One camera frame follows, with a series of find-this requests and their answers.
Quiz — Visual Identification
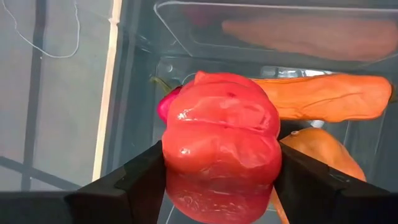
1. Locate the orange bell pepper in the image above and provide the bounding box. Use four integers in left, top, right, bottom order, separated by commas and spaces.
269, 126, 368, 224

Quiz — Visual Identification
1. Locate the white cable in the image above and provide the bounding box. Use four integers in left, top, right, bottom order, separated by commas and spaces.
2, 0, 81, 59

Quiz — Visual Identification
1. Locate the clear plastic bin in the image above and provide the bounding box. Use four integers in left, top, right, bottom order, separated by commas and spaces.
118, 0, 398, 224

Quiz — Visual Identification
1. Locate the long orange carrot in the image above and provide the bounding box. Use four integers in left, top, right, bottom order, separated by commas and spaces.
251, 73, 393, 123

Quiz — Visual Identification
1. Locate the red bell pepper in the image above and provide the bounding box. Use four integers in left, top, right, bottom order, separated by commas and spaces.
161, 70, 283, 224

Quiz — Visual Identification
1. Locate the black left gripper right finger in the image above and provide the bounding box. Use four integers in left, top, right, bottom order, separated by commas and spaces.
273, 141, 398, 224

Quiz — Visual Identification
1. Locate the small red round vegetable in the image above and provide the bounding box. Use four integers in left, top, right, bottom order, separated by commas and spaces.
150, 76, 184, 124

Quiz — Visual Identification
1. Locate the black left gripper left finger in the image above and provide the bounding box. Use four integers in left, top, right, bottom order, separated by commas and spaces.
0, 140, 167, 224

